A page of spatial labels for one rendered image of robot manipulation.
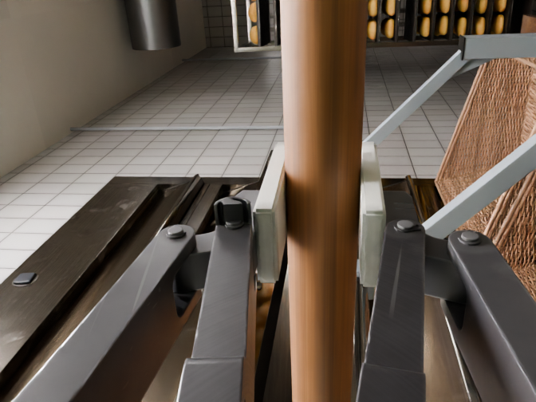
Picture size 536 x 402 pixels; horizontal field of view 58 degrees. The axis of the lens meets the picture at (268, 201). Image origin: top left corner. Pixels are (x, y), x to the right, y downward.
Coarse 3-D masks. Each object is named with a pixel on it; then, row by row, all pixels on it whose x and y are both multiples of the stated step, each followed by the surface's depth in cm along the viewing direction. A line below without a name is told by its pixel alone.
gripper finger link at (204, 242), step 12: (240, 192) 19; (252, 192) 19; (252, 204) 18; (252, 216) 18; (204, 240) 16; (192, 252) 16; (204, 252) 15; (252, 252) 16; (192, 264) 16; (204, 264) 16; (180, 276) 16; (192, 276) 16; (204, 276) 16; (180, 288) 16; (192, 288) 16
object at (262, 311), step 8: (256, 272) 117; (256, 280) 116; (264, 288) 122; (272, 288) 130; (256, 296) 114; (264, 296) 121; (256, 304) 113; (264, 304) 120; (256, 312) 112; (264, 312) 119; (256, 320) 111; (264, 320) 118; (256, 328) 110; (264, 328) 117; (256, 336) 109; (256, 344) 108; (256, 352) 107; (256, 360) 107
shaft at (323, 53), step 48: (288, 0) 16; (336, 0) 15; (288, 48) 17; (336, 48) 16; (288, 96) 17; (336, 96) 17; (288, 144) 18; (336, 144) 17; (288, 192) 19; (336, 192) 18; (288, 240) 20; (336, 240) 19; (336, 288) 20; (336, 336) 21; (336, 384) 23
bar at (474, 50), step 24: (480, 48) 93; (504, 48) 92; (528, 48) 91; (456, 72) 97; (384, 120) 104; (528, 144) 54; (504, 168) 55; (528, 168) 54; (480, 192) 56; (432, 216) 60; (456, 216) 58; (360, 288) 61; (360, 312) 57; (360, 336) 53; (360, 360) 50
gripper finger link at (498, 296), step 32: (480, 256) 14; (480, 288) 12; (512, 288) 12; (448, 320) 15; (480, 320) 12; (512, 320) 11; (480, 352) 12; (512, 352) 10; (480, 384) 12; (512, 384) 10
